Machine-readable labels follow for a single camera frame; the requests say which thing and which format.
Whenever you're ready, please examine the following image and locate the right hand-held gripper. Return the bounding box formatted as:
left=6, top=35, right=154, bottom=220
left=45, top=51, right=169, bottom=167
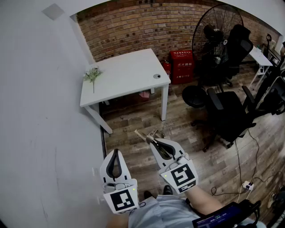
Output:
left=149, top=138, right=199, bottom=195

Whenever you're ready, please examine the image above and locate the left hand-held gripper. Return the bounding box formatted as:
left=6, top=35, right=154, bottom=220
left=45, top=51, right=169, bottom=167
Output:
left=99, top=148, right=140, bottom=215

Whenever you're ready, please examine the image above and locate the grey metal tool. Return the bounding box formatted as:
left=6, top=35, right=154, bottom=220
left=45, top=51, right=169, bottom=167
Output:
left=134, top=129, right=166, bottom=145

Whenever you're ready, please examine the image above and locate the person's left forearm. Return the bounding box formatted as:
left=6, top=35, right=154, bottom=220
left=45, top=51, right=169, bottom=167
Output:
left=106, top=213, right=130, bottom=228

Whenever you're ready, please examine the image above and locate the person's right forearm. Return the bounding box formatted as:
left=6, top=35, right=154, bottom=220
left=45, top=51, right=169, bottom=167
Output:
left=184, top=186, right=224, bottom=217

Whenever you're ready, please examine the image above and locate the person's black right shoe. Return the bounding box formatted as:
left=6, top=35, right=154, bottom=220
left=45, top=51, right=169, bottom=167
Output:
left=163, top=184, right=174, bottom=196

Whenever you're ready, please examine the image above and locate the person's light grey clothing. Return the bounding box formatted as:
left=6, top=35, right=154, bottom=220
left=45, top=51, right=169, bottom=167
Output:
left=127, top=194, right=202, bottom=228

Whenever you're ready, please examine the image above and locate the black floor fan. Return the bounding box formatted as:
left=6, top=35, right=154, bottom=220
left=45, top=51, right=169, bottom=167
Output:
left=181, top=3, right=245, bottom=109

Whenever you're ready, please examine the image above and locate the black office chair with armrests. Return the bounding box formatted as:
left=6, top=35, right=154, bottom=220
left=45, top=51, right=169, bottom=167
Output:
left=191, top=75, right=285, bottom=153

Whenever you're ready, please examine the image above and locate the black tablet device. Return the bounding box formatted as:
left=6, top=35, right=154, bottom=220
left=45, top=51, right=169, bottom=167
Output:
left=191, top=199, right=261, bottom=228

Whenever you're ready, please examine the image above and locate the red fire extinguisher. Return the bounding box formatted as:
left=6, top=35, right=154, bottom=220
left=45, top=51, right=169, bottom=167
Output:
left=161, top=59, right=172, bottom=79

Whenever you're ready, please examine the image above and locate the white power strip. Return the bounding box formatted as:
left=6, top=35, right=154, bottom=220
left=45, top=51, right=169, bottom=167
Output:
left=242, top=180, right=255, bottom=191

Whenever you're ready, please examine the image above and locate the red fire extinguisher box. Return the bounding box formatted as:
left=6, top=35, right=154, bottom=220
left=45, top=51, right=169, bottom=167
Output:
left=169, top=49, right=195, bottom=86

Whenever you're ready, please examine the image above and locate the white table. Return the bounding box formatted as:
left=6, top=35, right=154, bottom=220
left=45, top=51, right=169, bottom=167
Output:
left=79, top=48, right=172, bottom=135

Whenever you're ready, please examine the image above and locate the artificial flower bouquet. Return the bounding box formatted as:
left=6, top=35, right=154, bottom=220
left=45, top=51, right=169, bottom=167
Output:
left=82, top=65, right=104, bottom=94

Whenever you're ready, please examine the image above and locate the black high-back office chair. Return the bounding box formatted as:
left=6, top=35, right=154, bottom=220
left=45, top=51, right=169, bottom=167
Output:
left=222, top=24, right=255, bottom=88

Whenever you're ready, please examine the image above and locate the small white desk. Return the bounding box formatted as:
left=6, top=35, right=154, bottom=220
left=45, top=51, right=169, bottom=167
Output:
left=248, top=45, right=274, bottom=90

